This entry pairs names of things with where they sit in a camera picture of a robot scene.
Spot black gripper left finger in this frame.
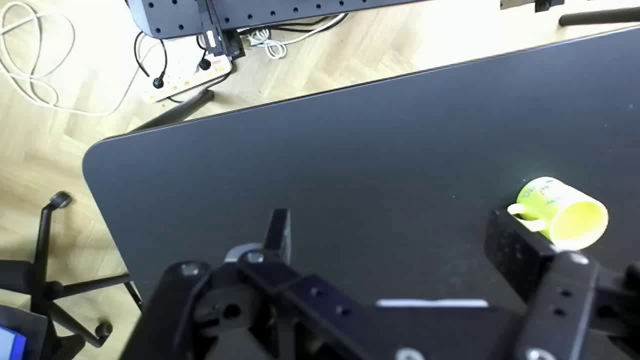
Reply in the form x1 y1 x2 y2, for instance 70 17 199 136
239 207 369 336

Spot thin white looped cable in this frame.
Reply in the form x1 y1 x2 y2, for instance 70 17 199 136
0 0 138 116

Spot blue screen device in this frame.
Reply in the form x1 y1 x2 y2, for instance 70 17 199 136
0 325 32 360

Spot white power strip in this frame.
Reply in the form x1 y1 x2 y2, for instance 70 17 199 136
148 52 236 104

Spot white coiled cable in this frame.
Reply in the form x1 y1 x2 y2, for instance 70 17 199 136
245 12 351 64

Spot black office chair base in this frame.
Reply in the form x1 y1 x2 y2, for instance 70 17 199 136
0 190 147 360

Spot black cable with plug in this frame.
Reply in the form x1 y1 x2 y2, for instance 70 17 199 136
133 29 171 93

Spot lime green mug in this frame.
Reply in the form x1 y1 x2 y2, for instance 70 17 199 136
506 175 611 255

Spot black perforated breadboard plate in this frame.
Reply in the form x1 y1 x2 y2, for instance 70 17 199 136
125 0 428 40

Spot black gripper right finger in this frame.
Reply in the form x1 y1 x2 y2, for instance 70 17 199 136
482 208 604 360

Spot black round bar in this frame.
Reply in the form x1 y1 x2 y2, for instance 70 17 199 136
558 5 640 31

